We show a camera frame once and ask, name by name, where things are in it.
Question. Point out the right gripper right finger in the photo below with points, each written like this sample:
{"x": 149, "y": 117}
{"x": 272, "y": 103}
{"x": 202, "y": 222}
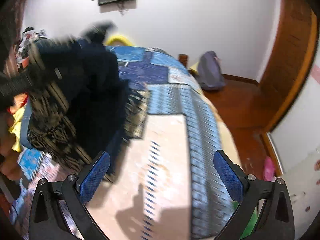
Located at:
{"x": 275, "y": 220}

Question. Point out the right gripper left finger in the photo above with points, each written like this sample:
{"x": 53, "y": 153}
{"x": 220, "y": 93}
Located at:
{"x": 46, "y": 218}

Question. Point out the navy patterned hooded jacket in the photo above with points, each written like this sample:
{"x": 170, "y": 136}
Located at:
{"x": 74, "y": 119}

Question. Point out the clutter pile of clothes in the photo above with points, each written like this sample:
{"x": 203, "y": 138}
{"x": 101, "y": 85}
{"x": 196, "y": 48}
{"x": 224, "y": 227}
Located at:
{"x": 29, "y": 36}

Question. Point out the person's left hand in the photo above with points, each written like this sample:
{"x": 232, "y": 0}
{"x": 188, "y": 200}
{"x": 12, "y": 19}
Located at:
{"x": 9, "y": 167}

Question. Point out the pink slipper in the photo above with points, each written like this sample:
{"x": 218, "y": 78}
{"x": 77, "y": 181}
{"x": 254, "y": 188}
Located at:
{"x": 269, "y": 171}

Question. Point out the blue denim garment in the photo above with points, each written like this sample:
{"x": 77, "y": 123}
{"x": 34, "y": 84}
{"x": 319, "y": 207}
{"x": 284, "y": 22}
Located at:
{"x": 25, "y": 124}

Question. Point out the red plush toy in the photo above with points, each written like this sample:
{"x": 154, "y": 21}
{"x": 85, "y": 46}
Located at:
{"x": 19, "y": 101}

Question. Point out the yellow bed headboard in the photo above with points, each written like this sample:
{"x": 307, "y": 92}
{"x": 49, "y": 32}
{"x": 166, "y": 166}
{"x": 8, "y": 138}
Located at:
{"x": 118, "y": 40}

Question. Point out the yellow garment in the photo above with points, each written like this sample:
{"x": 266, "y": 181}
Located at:
{"x": 16, "y": 129}

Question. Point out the white wardrobe door with hearts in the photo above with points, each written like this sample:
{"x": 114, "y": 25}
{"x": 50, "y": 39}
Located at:
{"x": 296, "y": 140}

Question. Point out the grey backpack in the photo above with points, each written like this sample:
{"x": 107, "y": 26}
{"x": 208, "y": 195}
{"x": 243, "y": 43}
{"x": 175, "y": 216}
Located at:
{"x": 209, "y": 75}

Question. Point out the wooden door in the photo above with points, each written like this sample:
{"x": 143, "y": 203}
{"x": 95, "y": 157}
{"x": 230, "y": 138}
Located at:
{"x": 290, "y": 60}

